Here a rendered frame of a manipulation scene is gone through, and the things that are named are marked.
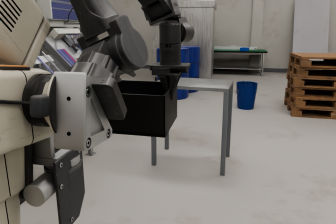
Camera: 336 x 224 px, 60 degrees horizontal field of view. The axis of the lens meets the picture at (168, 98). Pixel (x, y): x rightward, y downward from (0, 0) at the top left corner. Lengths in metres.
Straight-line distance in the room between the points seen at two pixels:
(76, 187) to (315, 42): 8.80
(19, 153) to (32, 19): 0.24
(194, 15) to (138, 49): 6.49
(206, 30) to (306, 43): 3.30
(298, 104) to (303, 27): 4.77
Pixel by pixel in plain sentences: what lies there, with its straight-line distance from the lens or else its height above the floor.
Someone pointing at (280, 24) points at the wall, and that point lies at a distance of 9.45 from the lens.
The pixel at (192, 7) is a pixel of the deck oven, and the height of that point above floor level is 1.77.
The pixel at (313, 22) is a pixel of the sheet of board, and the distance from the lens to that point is 9.33.
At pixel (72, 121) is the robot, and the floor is 1.16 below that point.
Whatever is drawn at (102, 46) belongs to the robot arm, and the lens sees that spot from 0.52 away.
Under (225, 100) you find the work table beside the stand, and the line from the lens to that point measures 2.51.
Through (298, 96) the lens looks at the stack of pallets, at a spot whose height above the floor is 0.30.
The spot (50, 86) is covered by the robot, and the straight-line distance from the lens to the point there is 0.44.
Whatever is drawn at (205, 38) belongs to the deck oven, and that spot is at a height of 1.07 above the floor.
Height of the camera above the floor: 1.29
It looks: 13 degrees down
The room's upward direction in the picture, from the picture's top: straight up
